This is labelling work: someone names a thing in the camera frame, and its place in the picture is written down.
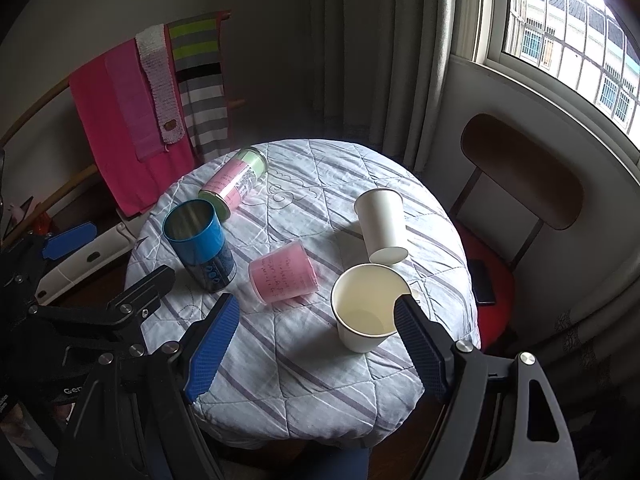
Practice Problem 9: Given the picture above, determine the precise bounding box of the brown chair with red cushion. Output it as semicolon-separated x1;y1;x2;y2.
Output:
447;112;586;361

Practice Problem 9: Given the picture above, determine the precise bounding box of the black phone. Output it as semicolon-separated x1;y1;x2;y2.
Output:
467;259;497;307

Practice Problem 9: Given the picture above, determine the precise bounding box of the pink and green tin can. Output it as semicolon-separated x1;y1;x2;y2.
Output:
198;146;269;220

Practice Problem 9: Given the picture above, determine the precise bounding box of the blue tin can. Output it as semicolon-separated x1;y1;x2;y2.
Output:
163;199;237;294

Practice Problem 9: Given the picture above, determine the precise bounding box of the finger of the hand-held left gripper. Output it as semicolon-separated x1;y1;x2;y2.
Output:
29;265;177;330
0;223;98;301

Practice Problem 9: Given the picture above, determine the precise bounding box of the pink and white knitted cloth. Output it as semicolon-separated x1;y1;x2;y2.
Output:
135;24;189;147

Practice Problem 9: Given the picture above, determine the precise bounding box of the pink plastic cup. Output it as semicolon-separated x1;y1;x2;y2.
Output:
248;239;319;304

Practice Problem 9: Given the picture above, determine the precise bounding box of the white plastic appliance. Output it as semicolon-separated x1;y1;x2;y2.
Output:
35;220;147;306

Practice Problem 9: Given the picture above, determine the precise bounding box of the striped grey and yellow towel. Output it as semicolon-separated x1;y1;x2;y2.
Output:
167;14;236;163

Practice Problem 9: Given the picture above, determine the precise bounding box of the hot pink towel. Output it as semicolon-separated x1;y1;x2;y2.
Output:
69;47;197;217

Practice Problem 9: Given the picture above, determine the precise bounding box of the light pink towel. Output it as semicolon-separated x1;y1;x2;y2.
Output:
104;40;168;163

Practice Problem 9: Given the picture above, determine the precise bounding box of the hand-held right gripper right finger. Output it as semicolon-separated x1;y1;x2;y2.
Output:
393;294;581;480

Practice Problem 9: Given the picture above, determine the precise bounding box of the white paper cup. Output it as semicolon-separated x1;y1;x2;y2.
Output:
330;263;412;354
354;188;411;265

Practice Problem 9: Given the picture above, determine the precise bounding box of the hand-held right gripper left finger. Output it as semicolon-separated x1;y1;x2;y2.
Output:
59;292;242;480

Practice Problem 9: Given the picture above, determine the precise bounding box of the striped quilted tablecloth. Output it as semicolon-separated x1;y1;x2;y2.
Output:
124;139;482;450

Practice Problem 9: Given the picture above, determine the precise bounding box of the white framed window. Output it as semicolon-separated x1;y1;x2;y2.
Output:
472;0;640;151

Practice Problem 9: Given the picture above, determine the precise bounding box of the wooden towel rack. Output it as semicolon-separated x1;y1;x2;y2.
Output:
0;7;247;241

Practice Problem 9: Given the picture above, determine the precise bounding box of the grey curtain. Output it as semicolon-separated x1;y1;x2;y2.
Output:
305;0;483;176

